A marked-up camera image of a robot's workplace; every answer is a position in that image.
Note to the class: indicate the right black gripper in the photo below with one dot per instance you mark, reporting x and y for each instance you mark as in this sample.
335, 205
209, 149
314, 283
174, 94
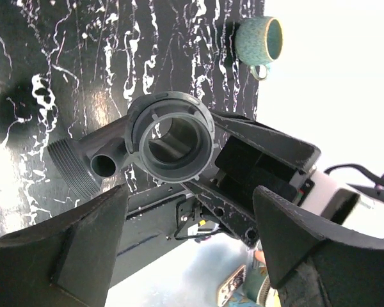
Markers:
254, 155

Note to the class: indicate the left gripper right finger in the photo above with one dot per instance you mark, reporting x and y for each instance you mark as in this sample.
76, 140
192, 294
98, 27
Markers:
312, 261

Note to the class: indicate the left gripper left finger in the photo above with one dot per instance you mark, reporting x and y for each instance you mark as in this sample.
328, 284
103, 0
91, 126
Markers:
67, 260

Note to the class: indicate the grey pipe tee fitting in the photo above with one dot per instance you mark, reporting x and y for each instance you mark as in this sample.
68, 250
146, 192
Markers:
86, 162

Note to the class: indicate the grey threaded pipe nut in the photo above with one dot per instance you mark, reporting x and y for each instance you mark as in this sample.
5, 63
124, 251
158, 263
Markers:
176, 147

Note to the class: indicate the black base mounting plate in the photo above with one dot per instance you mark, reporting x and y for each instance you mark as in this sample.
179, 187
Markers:
152, 219

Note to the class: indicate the teal ceramic mug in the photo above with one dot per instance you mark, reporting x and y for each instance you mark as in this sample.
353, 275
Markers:
258, 42

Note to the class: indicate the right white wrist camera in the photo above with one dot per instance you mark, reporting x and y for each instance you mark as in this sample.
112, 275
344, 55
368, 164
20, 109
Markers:
323, 196

